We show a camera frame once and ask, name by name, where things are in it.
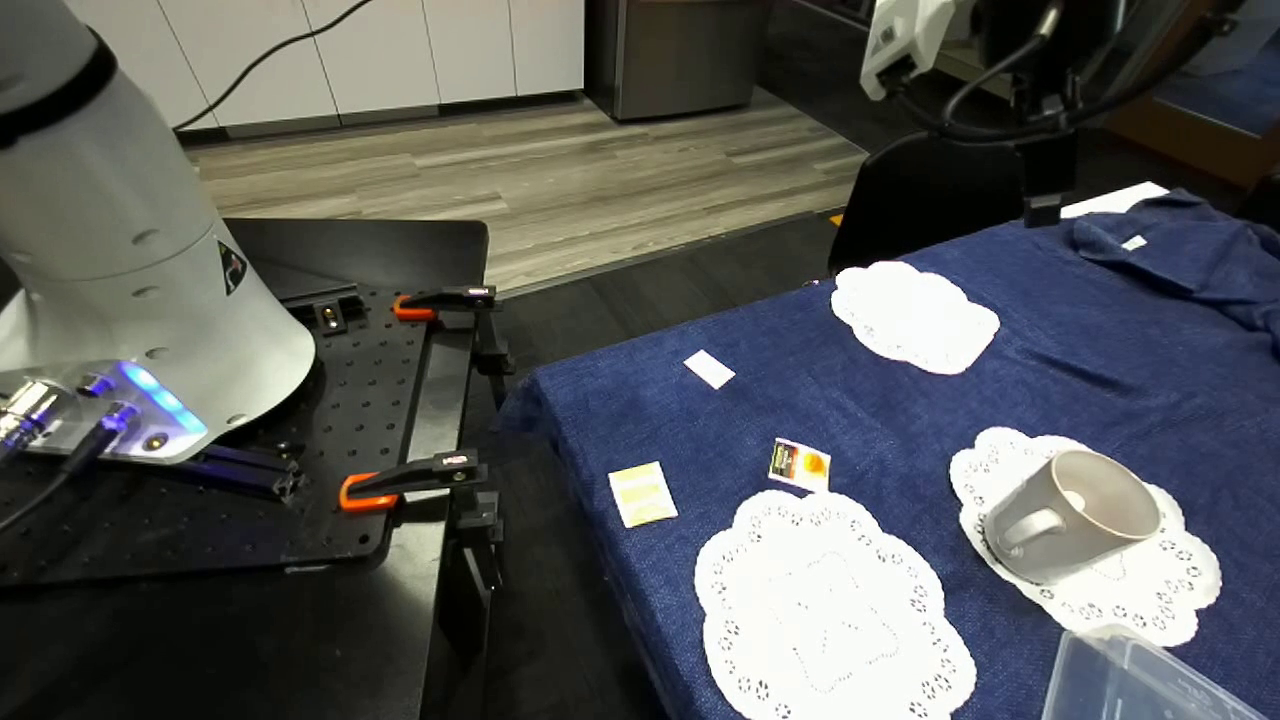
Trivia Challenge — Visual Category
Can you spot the black wall cable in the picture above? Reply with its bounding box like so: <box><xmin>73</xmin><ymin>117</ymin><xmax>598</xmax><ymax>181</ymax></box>
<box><xmin>172</xmin><ymin>0</ymin><xmax>370</xmax><ymax>137</ymax></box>

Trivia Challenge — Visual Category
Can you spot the black office chair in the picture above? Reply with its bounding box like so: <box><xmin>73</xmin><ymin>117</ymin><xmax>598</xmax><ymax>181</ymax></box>
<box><xmin>822</xmin><ymin>127</ymin><xmax>1069</xmax><ymax>277</ymax></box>

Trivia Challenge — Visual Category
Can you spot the large white paper doily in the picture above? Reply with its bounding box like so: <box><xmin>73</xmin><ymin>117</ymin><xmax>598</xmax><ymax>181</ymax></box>
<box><xmin>693</xmin><ymin>488</ymin><xmax>978</xmax><ymax>720</ymax></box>

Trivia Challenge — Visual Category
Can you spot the small white paper packet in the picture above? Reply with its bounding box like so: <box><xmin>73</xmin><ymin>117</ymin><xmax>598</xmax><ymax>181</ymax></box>
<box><xmin>602</xmin><ymin>459</ymin><xmax>678</xmax><ymax>532</ymax></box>
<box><xmin>678</xmin><ymin>347</ymin><xmax>739</xmax><ymax>394</ymax></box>

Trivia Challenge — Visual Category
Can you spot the white paper doily under mug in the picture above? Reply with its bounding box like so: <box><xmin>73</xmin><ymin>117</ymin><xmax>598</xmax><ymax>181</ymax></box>
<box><xmin>944</xmin><ymin>426</ymin><xmax>1223</xmax><ymax>651</ymax></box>

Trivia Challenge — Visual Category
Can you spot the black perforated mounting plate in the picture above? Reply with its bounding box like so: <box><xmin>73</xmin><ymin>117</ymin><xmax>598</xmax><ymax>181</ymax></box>
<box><xmin>0</xmin><ymin>285</ymin><xmax>436</xmax><ymax>592</ymax></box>

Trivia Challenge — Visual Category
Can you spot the stainless steel appliance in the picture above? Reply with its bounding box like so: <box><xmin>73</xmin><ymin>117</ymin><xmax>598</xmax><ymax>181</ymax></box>
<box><xmin>582</xmin><ymin>0</ymin><xmax>770</xmax><ymax>127</ymax></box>

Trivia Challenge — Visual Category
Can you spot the white sheet at table end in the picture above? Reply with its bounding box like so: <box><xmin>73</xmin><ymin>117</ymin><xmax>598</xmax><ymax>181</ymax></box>
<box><xmin>1056</xmin><ymin>181</ymin><xmax>1173</xmax><ymax>225</ymax></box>

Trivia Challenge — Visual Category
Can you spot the brown wooden furniture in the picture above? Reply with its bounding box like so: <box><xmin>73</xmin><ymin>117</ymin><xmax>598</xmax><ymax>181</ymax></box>
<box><xmin>1100</xmin><ymin>0</ymin><xmax>1280</xmax><ymax>192</ymax></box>

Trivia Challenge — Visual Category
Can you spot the grey ceramic mug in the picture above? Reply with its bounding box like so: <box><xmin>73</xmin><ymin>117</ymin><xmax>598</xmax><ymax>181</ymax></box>
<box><xmin>978</xmin><ymin>450</ymin><xmax>1165</xmax><ymax>590</ymax></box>

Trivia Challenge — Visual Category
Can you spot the blue denim tablecloth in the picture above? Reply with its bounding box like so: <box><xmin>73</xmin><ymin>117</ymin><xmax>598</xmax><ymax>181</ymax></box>
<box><xmin>490</xmin><ymin>186</ymin><xmax>1280</xmax><ymax>720</ymax></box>

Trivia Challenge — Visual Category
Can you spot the yellow tea bag packet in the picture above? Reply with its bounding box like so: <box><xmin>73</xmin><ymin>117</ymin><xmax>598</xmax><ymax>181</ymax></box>
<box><xmin>765</xmin><ymin>437</ymin><xmax>834</xmax><ymax>495</ymax></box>

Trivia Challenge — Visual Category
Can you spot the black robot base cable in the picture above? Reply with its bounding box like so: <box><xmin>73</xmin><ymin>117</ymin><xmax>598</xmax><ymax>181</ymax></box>
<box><xmin>0</xmin><ymin>406</ymin><xmax>133</xmax><ymax>537</ymax></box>

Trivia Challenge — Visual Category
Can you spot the orange black bar clamp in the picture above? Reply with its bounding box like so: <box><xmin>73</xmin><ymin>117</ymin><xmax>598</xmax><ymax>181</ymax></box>
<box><xmin>334</xmin><ymin>450</ymin><xmax>513</xmax><ymax>551</ymax></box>
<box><xmin>386</xmin><ymin>279</ymin><xmax>514</xmax><ymax>378</ymax></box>

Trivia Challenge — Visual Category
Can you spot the black clamp handle bar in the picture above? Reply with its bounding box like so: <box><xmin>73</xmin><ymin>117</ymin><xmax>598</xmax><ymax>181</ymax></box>
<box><xmin>185</xmin><ymin>437</ymin><xmax>308</xmax><ymax>504</ymax></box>

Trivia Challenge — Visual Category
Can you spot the small white paper doily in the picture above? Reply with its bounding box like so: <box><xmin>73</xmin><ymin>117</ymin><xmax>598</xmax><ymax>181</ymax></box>
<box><xmin>829</xmin><ymin>257</ymin><xmax>1005</xmax><ymax>382</ymax></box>

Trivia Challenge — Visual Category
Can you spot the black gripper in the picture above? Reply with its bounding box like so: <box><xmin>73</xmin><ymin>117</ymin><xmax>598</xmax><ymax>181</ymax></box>
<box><xmin>984</xmin><ymin>0</ymin><xmax>1115</xmax><ymax>137</ymax></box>

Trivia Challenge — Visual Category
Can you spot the white cabinet row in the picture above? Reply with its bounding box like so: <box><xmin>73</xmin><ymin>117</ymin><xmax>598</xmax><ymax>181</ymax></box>
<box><xmin>36</xmin><ymin>0</ymin><xmax>592</xmax><ymax>137</ymax></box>

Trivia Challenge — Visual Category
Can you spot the clear plastic container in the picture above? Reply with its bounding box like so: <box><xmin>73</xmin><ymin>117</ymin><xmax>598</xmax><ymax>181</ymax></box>
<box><xmin>1034</xmin><ymin>626</ymin><xmax>1272</xmax><ymax>720</ymax></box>

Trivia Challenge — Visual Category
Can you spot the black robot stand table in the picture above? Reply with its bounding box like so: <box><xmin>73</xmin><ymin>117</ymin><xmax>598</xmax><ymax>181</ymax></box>
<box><xmin>0</xmin><ymin>217</ymin><xmax>513</xmax><ymax>720</ymax></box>

